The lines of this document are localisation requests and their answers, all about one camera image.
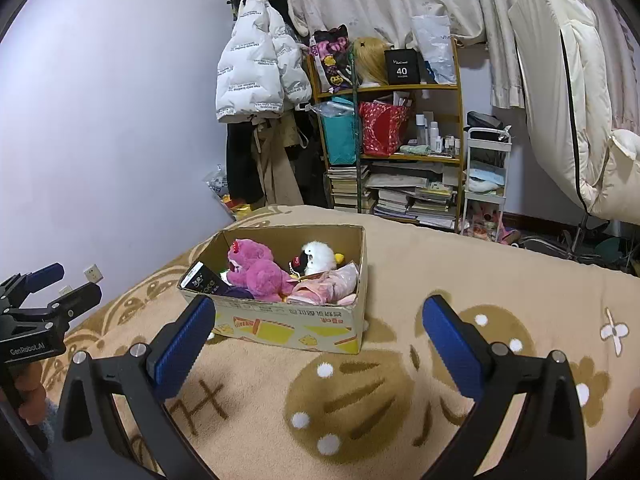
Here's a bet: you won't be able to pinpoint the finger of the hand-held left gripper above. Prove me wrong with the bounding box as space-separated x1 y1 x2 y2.
46 282 103 332
0 262 66 307

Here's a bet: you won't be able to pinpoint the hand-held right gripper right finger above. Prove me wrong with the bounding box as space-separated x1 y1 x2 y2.
421 295 588 480

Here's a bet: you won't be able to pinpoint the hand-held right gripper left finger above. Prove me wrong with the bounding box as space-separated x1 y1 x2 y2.
47 294 217 480

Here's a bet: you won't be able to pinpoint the black tissue box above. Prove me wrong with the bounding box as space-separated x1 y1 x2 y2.
180 261 226 297

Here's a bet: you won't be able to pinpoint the printed cardboard box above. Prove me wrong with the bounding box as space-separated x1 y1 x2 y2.
177 224 370 356

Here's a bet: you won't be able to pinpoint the pink plush bear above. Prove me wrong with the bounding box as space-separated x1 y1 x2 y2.
226 238 296 303

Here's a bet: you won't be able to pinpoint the pink doll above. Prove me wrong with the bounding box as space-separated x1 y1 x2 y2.
286 261 361 307

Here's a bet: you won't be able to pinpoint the white and black plush toy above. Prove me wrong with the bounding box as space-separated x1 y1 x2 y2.
289 241 346 277

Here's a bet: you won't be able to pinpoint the person's left hand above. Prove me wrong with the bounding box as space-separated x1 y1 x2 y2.
12 360 58 426

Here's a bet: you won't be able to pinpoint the purple cloth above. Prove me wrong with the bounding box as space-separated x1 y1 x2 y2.
220 285 257 302

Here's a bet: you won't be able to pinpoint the beige flower blanket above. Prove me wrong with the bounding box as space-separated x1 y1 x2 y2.
30 204 640 480

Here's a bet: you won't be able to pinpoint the pink toy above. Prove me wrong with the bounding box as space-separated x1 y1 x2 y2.
467 202 506 241

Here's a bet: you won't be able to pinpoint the red and yellow packets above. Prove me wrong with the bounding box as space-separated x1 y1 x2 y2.
220 194 252 221

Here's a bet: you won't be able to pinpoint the pile of books and papers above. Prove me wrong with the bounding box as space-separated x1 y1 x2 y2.
365 160 459 229

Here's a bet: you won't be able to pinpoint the white snack bag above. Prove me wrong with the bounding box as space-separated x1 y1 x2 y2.
203 166 231 197

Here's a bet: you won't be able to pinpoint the blue and white cloths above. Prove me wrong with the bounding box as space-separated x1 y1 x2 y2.
465 160 506 194

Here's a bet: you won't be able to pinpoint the stack of old books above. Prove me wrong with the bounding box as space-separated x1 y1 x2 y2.
327 162 372 211

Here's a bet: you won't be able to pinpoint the black coat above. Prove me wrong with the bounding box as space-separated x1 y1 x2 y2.
225 119 328 209

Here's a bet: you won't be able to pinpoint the beige coat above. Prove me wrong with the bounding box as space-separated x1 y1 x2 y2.
250 115 311 206

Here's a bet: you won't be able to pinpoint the white trolley cart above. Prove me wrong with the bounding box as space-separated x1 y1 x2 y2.
460 127 513 244

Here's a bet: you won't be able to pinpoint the row of white bottles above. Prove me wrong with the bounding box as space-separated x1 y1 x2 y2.
414 112 462 156

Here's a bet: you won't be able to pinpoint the red bag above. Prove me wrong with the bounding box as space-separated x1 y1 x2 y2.
359 101 411 157

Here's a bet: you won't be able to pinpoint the teal bag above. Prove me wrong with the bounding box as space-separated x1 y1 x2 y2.
312 97 359 166

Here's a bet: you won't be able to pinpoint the wooden shelf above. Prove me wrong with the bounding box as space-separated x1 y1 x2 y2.
306 40 466 233

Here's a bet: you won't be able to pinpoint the black gift box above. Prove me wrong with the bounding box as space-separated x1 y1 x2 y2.
384 48 422 86

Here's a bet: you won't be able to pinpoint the white puffer jacket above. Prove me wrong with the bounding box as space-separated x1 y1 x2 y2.
216 0 313 123

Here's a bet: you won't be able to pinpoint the blond wig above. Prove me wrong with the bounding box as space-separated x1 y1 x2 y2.
352 36 392 86

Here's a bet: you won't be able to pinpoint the white plastic bag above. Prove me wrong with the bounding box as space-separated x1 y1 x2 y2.
411 14 458 85

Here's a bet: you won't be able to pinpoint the pink and black bag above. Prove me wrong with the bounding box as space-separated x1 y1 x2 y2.
311 24 357 93

